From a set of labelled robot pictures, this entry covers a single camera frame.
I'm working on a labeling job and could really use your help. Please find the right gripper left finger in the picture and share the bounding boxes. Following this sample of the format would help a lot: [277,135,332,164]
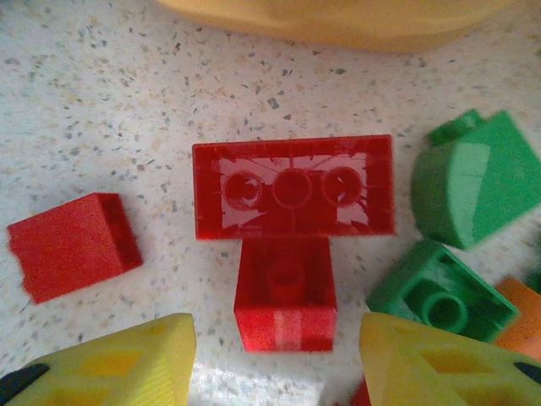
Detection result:
[0,312,198,406]

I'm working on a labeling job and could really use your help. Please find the green curved lego brick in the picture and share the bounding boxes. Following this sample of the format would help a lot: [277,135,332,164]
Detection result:
[411,107,541,250]

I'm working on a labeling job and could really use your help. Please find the small red lego brick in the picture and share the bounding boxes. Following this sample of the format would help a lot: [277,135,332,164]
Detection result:
[349,377,374,406]
[232,235,339,354]
[5,191,145,305]

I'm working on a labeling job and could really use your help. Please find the orange plastic container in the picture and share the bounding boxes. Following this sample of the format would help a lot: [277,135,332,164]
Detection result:
[150,0,515,55]

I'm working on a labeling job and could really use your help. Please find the long red lego brick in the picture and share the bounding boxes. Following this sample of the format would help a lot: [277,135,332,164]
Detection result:
[191,134,397,243]

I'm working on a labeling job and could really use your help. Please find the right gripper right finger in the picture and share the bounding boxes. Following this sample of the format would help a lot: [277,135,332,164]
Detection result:
[358,311,541,406]

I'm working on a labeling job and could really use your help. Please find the orange lego brick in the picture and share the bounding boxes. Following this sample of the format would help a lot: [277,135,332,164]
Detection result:
[493,276,541,361]

